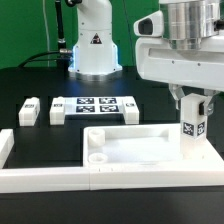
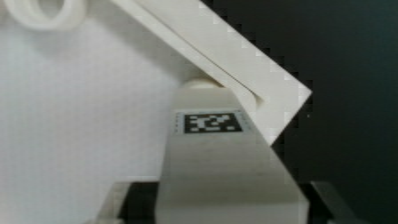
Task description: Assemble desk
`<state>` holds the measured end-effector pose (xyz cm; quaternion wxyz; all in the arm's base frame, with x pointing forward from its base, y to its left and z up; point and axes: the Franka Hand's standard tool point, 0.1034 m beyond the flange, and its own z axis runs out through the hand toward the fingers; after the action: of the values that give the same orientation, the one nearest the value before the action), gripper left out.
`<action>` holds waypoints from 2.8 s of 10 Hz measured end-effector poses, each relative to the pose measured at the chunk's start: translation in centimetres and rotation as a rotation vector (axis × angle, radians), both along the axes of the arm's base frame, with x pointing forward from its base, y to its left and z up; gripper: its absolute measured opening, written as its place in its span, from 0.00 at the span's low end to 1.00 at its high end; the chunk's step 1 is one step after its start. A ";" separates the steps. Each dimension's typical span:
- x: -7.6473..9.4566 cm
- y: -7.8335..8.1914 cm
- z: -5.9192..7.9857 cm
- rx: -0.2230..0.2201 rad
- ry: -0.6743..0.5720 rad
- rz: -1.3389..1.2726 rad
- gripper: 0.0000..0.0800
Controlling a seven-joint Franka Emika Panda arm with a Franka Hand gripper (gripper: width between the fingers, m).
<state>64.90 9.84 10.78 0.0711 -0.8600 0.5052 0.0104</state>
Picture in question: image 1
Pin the white marker base plate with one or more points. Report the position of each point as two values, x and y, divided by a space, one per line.
99 105

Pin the white desk top tray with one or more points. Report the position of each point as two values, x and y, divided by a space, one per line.
143 146

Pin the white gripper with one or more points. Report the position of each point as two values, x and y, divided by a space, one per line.
203 68

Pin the white L-shaped corner fence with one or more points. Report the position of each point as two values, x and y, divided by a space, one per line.
97 177

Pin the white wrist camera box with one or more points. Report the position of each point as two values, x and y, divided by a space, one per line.
150 26

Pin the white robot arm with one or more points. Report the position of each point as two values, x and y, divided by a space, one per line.
181 44

